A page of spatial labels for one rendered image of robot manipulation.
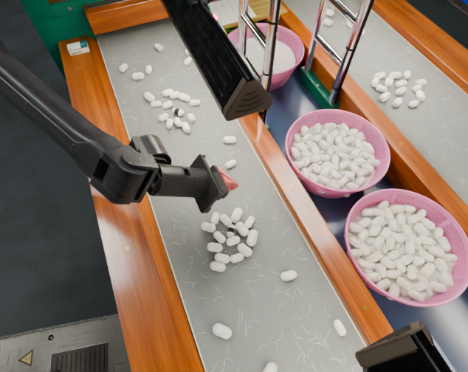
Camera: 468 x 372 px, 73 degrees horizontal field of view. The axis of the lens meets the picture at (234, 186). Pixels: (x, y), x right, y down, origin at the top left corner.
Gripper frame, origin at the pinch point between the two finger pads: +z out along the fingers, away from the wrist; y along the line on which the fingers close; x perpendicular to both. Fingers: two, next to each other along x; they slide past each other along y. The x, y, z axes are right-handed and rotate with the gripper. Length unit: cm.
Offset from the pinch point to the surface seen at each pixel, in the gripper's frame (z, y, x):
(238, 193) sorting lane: 7.8, 3.0, 5.8
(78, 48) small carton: -15, 69, 18
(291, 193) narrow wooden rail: 14.8, -3.7, -3.1
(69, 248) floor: 3, 47, 105
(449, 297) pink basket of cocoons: 28.1, -37.2, -13.4
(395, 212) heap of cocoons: 33.0, -17.1, -14.2
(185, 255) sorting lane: -5.3, -6.6, 16.7
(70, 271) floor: 2, 35, 106
